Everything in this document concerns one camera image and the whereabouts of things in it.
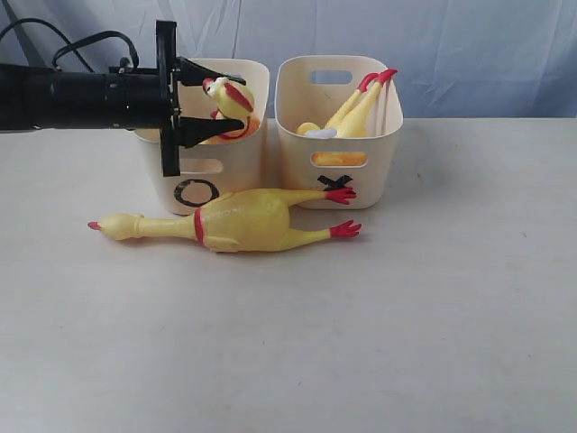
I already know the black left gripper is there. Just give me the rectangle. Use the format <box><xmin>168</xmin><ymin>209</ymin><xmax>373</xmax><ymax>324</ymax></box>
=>
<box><xmin>105</xmin><ymin>21</ymin><xmax>246</xmax><ymax>177</ymax></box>

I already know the cream bin marked circle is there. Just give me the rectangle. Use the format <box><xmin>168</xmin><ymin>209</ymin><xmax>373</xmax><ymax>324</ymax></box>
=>
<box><xmin>134</xmin><ymin>58</ymin><xmax>270</xmax><ymax>216</ymax></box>

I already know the blue-grey backdrop curtain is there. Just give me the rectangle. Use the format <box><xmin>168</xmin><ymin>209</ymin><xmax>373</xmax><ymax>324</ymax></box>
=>
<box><xmin>1</xmin><ymin>0</ymin><xmax>576</xmax><ymax>117</ymax></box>

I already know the cream bin marked cross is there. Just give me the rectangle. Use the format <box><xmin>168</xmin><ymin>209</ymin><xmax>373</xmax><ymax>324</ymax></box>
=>
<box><xmin>275</xmin><ymin>55</ymin><xmax>404</xmax><ymax>209</ymax></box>

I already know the large rubber chicken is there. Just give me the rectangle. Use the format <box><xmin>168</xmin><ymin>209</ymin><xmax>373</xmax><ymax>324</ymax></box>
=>
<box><xmin>202</xmin><ymin>77</ymin><xmax>261</xmax><ymax>144</ymax></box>

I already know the rubber chicken with white tape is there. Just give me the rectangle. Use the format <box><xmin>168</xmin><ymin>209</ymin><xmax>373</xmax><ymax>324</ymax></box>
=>
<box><xmin>296</xmin><ymin>122</ymin><xmax>337</xmax><ymax>139</ymax></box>

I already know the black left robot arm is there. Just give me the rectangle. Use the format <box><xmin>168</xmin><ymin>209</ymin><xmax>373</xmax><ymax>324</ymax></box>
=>
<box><xmin>1</xmin><ymin>21</ymin><xmax>245</xmax><ymax>177</ymax></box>

